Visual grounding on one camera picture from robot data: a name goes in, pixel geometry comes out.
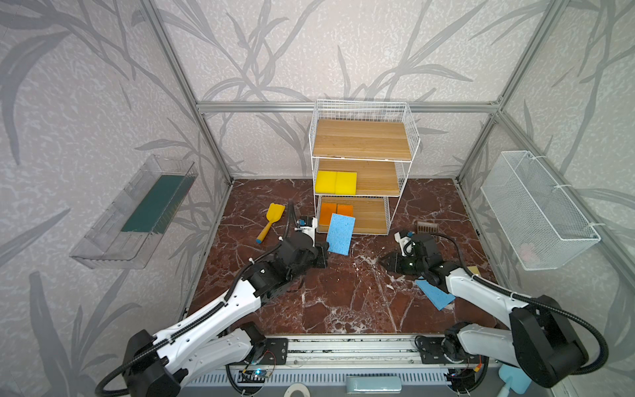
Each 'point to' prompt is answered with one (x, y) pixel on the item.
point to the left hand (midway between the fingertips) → (334, 239)
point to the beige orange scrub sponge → (327, 210)
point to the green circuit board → (251, 376)
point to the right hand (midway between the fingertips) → (382, 254)
